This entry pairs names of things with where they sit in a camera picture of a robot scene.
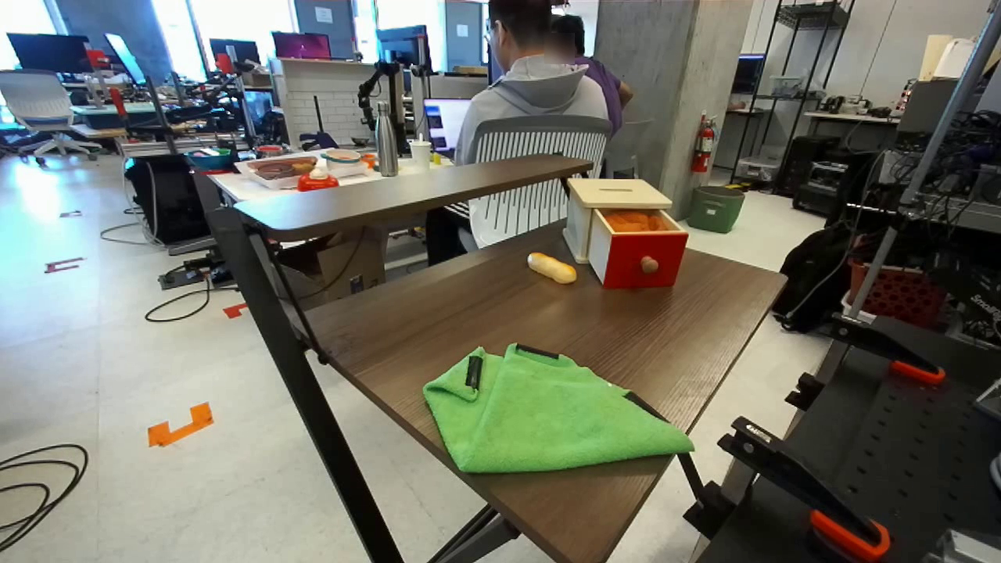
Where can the cardboard box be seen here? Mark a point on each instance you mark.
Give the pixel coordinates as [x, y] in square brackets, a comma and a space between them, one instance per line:
[331, 266]

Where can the computer monitor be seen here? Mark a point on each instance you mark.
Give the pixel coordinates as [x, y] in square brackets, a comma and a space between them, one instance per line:
[48, 52]
[300, 45]
[404, 49]
[235, 52]

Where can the tray with plates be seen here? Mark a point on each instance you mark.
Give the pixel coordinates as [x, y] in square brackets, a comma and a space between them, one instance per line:
[282, 165]

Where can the black metal shelving rack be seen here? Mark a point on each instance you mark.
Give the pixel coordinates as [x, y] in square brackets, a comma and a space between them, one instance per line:
[791, 63]

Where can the white rolling desk chair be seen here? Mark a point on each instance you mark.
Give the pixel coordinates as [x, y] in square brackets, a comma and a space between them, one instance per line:
[35, 109]

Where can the black table shelf post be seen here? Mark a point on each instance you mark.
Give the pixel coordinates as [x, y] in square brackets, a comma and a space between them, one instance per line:
[300, 387]

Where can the black backpack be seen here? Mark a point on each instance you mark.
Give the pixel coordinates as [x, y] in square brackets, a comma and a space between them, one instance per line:
[816, 277]

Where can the steel water bottle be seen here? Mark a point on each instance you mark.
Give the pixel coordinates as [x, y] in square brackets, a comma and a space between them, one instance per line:
[386, 134]

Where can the green microfibre cloth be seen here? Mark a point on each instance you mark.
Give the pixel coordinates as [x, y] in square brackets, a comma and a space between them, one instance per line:
[542, 417]

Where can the person in purple shirt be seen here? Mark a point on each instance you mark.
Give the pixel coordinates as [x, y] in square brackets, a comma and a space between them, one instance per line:
[606, 83]

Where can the orange plastic block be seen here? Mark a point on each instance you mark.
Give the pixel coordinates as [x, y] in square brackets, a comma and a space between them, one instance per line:
[317, 181]

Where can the person in grey hoodie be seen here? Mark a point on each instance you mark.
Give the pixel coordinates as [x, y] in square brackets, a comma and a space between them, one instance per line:
[531, 95]

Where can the yellow oblong toy object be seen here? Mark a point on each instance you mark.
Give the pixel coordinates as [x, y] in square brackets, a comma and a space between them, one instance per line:
[550, 266]

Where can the black desktop robot arm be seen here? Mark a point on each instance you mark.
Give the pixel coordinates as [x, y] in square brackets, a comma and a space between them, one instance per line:
[370, 89]

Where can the cream wooden box housing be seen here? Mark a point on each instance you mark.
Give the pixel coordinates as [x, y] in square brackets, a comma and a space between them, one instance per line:
[613, 192]

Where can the raised dark wooden shelf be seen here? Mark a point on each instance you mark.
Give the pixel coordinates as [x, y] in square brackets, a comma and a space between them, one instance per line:
[396, 199]

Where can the red fire extinguisher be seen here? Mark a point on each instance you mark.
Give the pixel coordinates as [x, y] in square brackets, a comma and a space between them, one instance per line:
[704, 146]

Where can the white paper cup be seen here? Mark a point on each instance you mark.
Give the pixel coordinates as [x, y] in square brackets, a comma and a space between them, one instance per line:
[421, 153]

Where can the red plastic crate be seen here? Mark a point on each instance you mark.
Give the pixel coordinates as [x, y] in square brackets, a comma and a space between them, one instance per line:
[900, 294]

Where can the green plastic crate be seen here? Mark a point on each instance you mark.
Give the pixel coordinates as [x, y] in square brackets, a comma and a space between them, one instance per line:
[714, 207]

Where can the black perforated breadboard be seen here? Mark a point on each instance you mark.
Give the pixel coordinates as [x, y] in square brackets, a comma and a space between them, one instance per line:
[894, 457]

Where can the white mesh office chair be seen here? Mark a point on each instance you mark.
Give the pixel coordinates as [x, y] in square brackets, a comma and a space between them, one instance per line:
[531, 143]

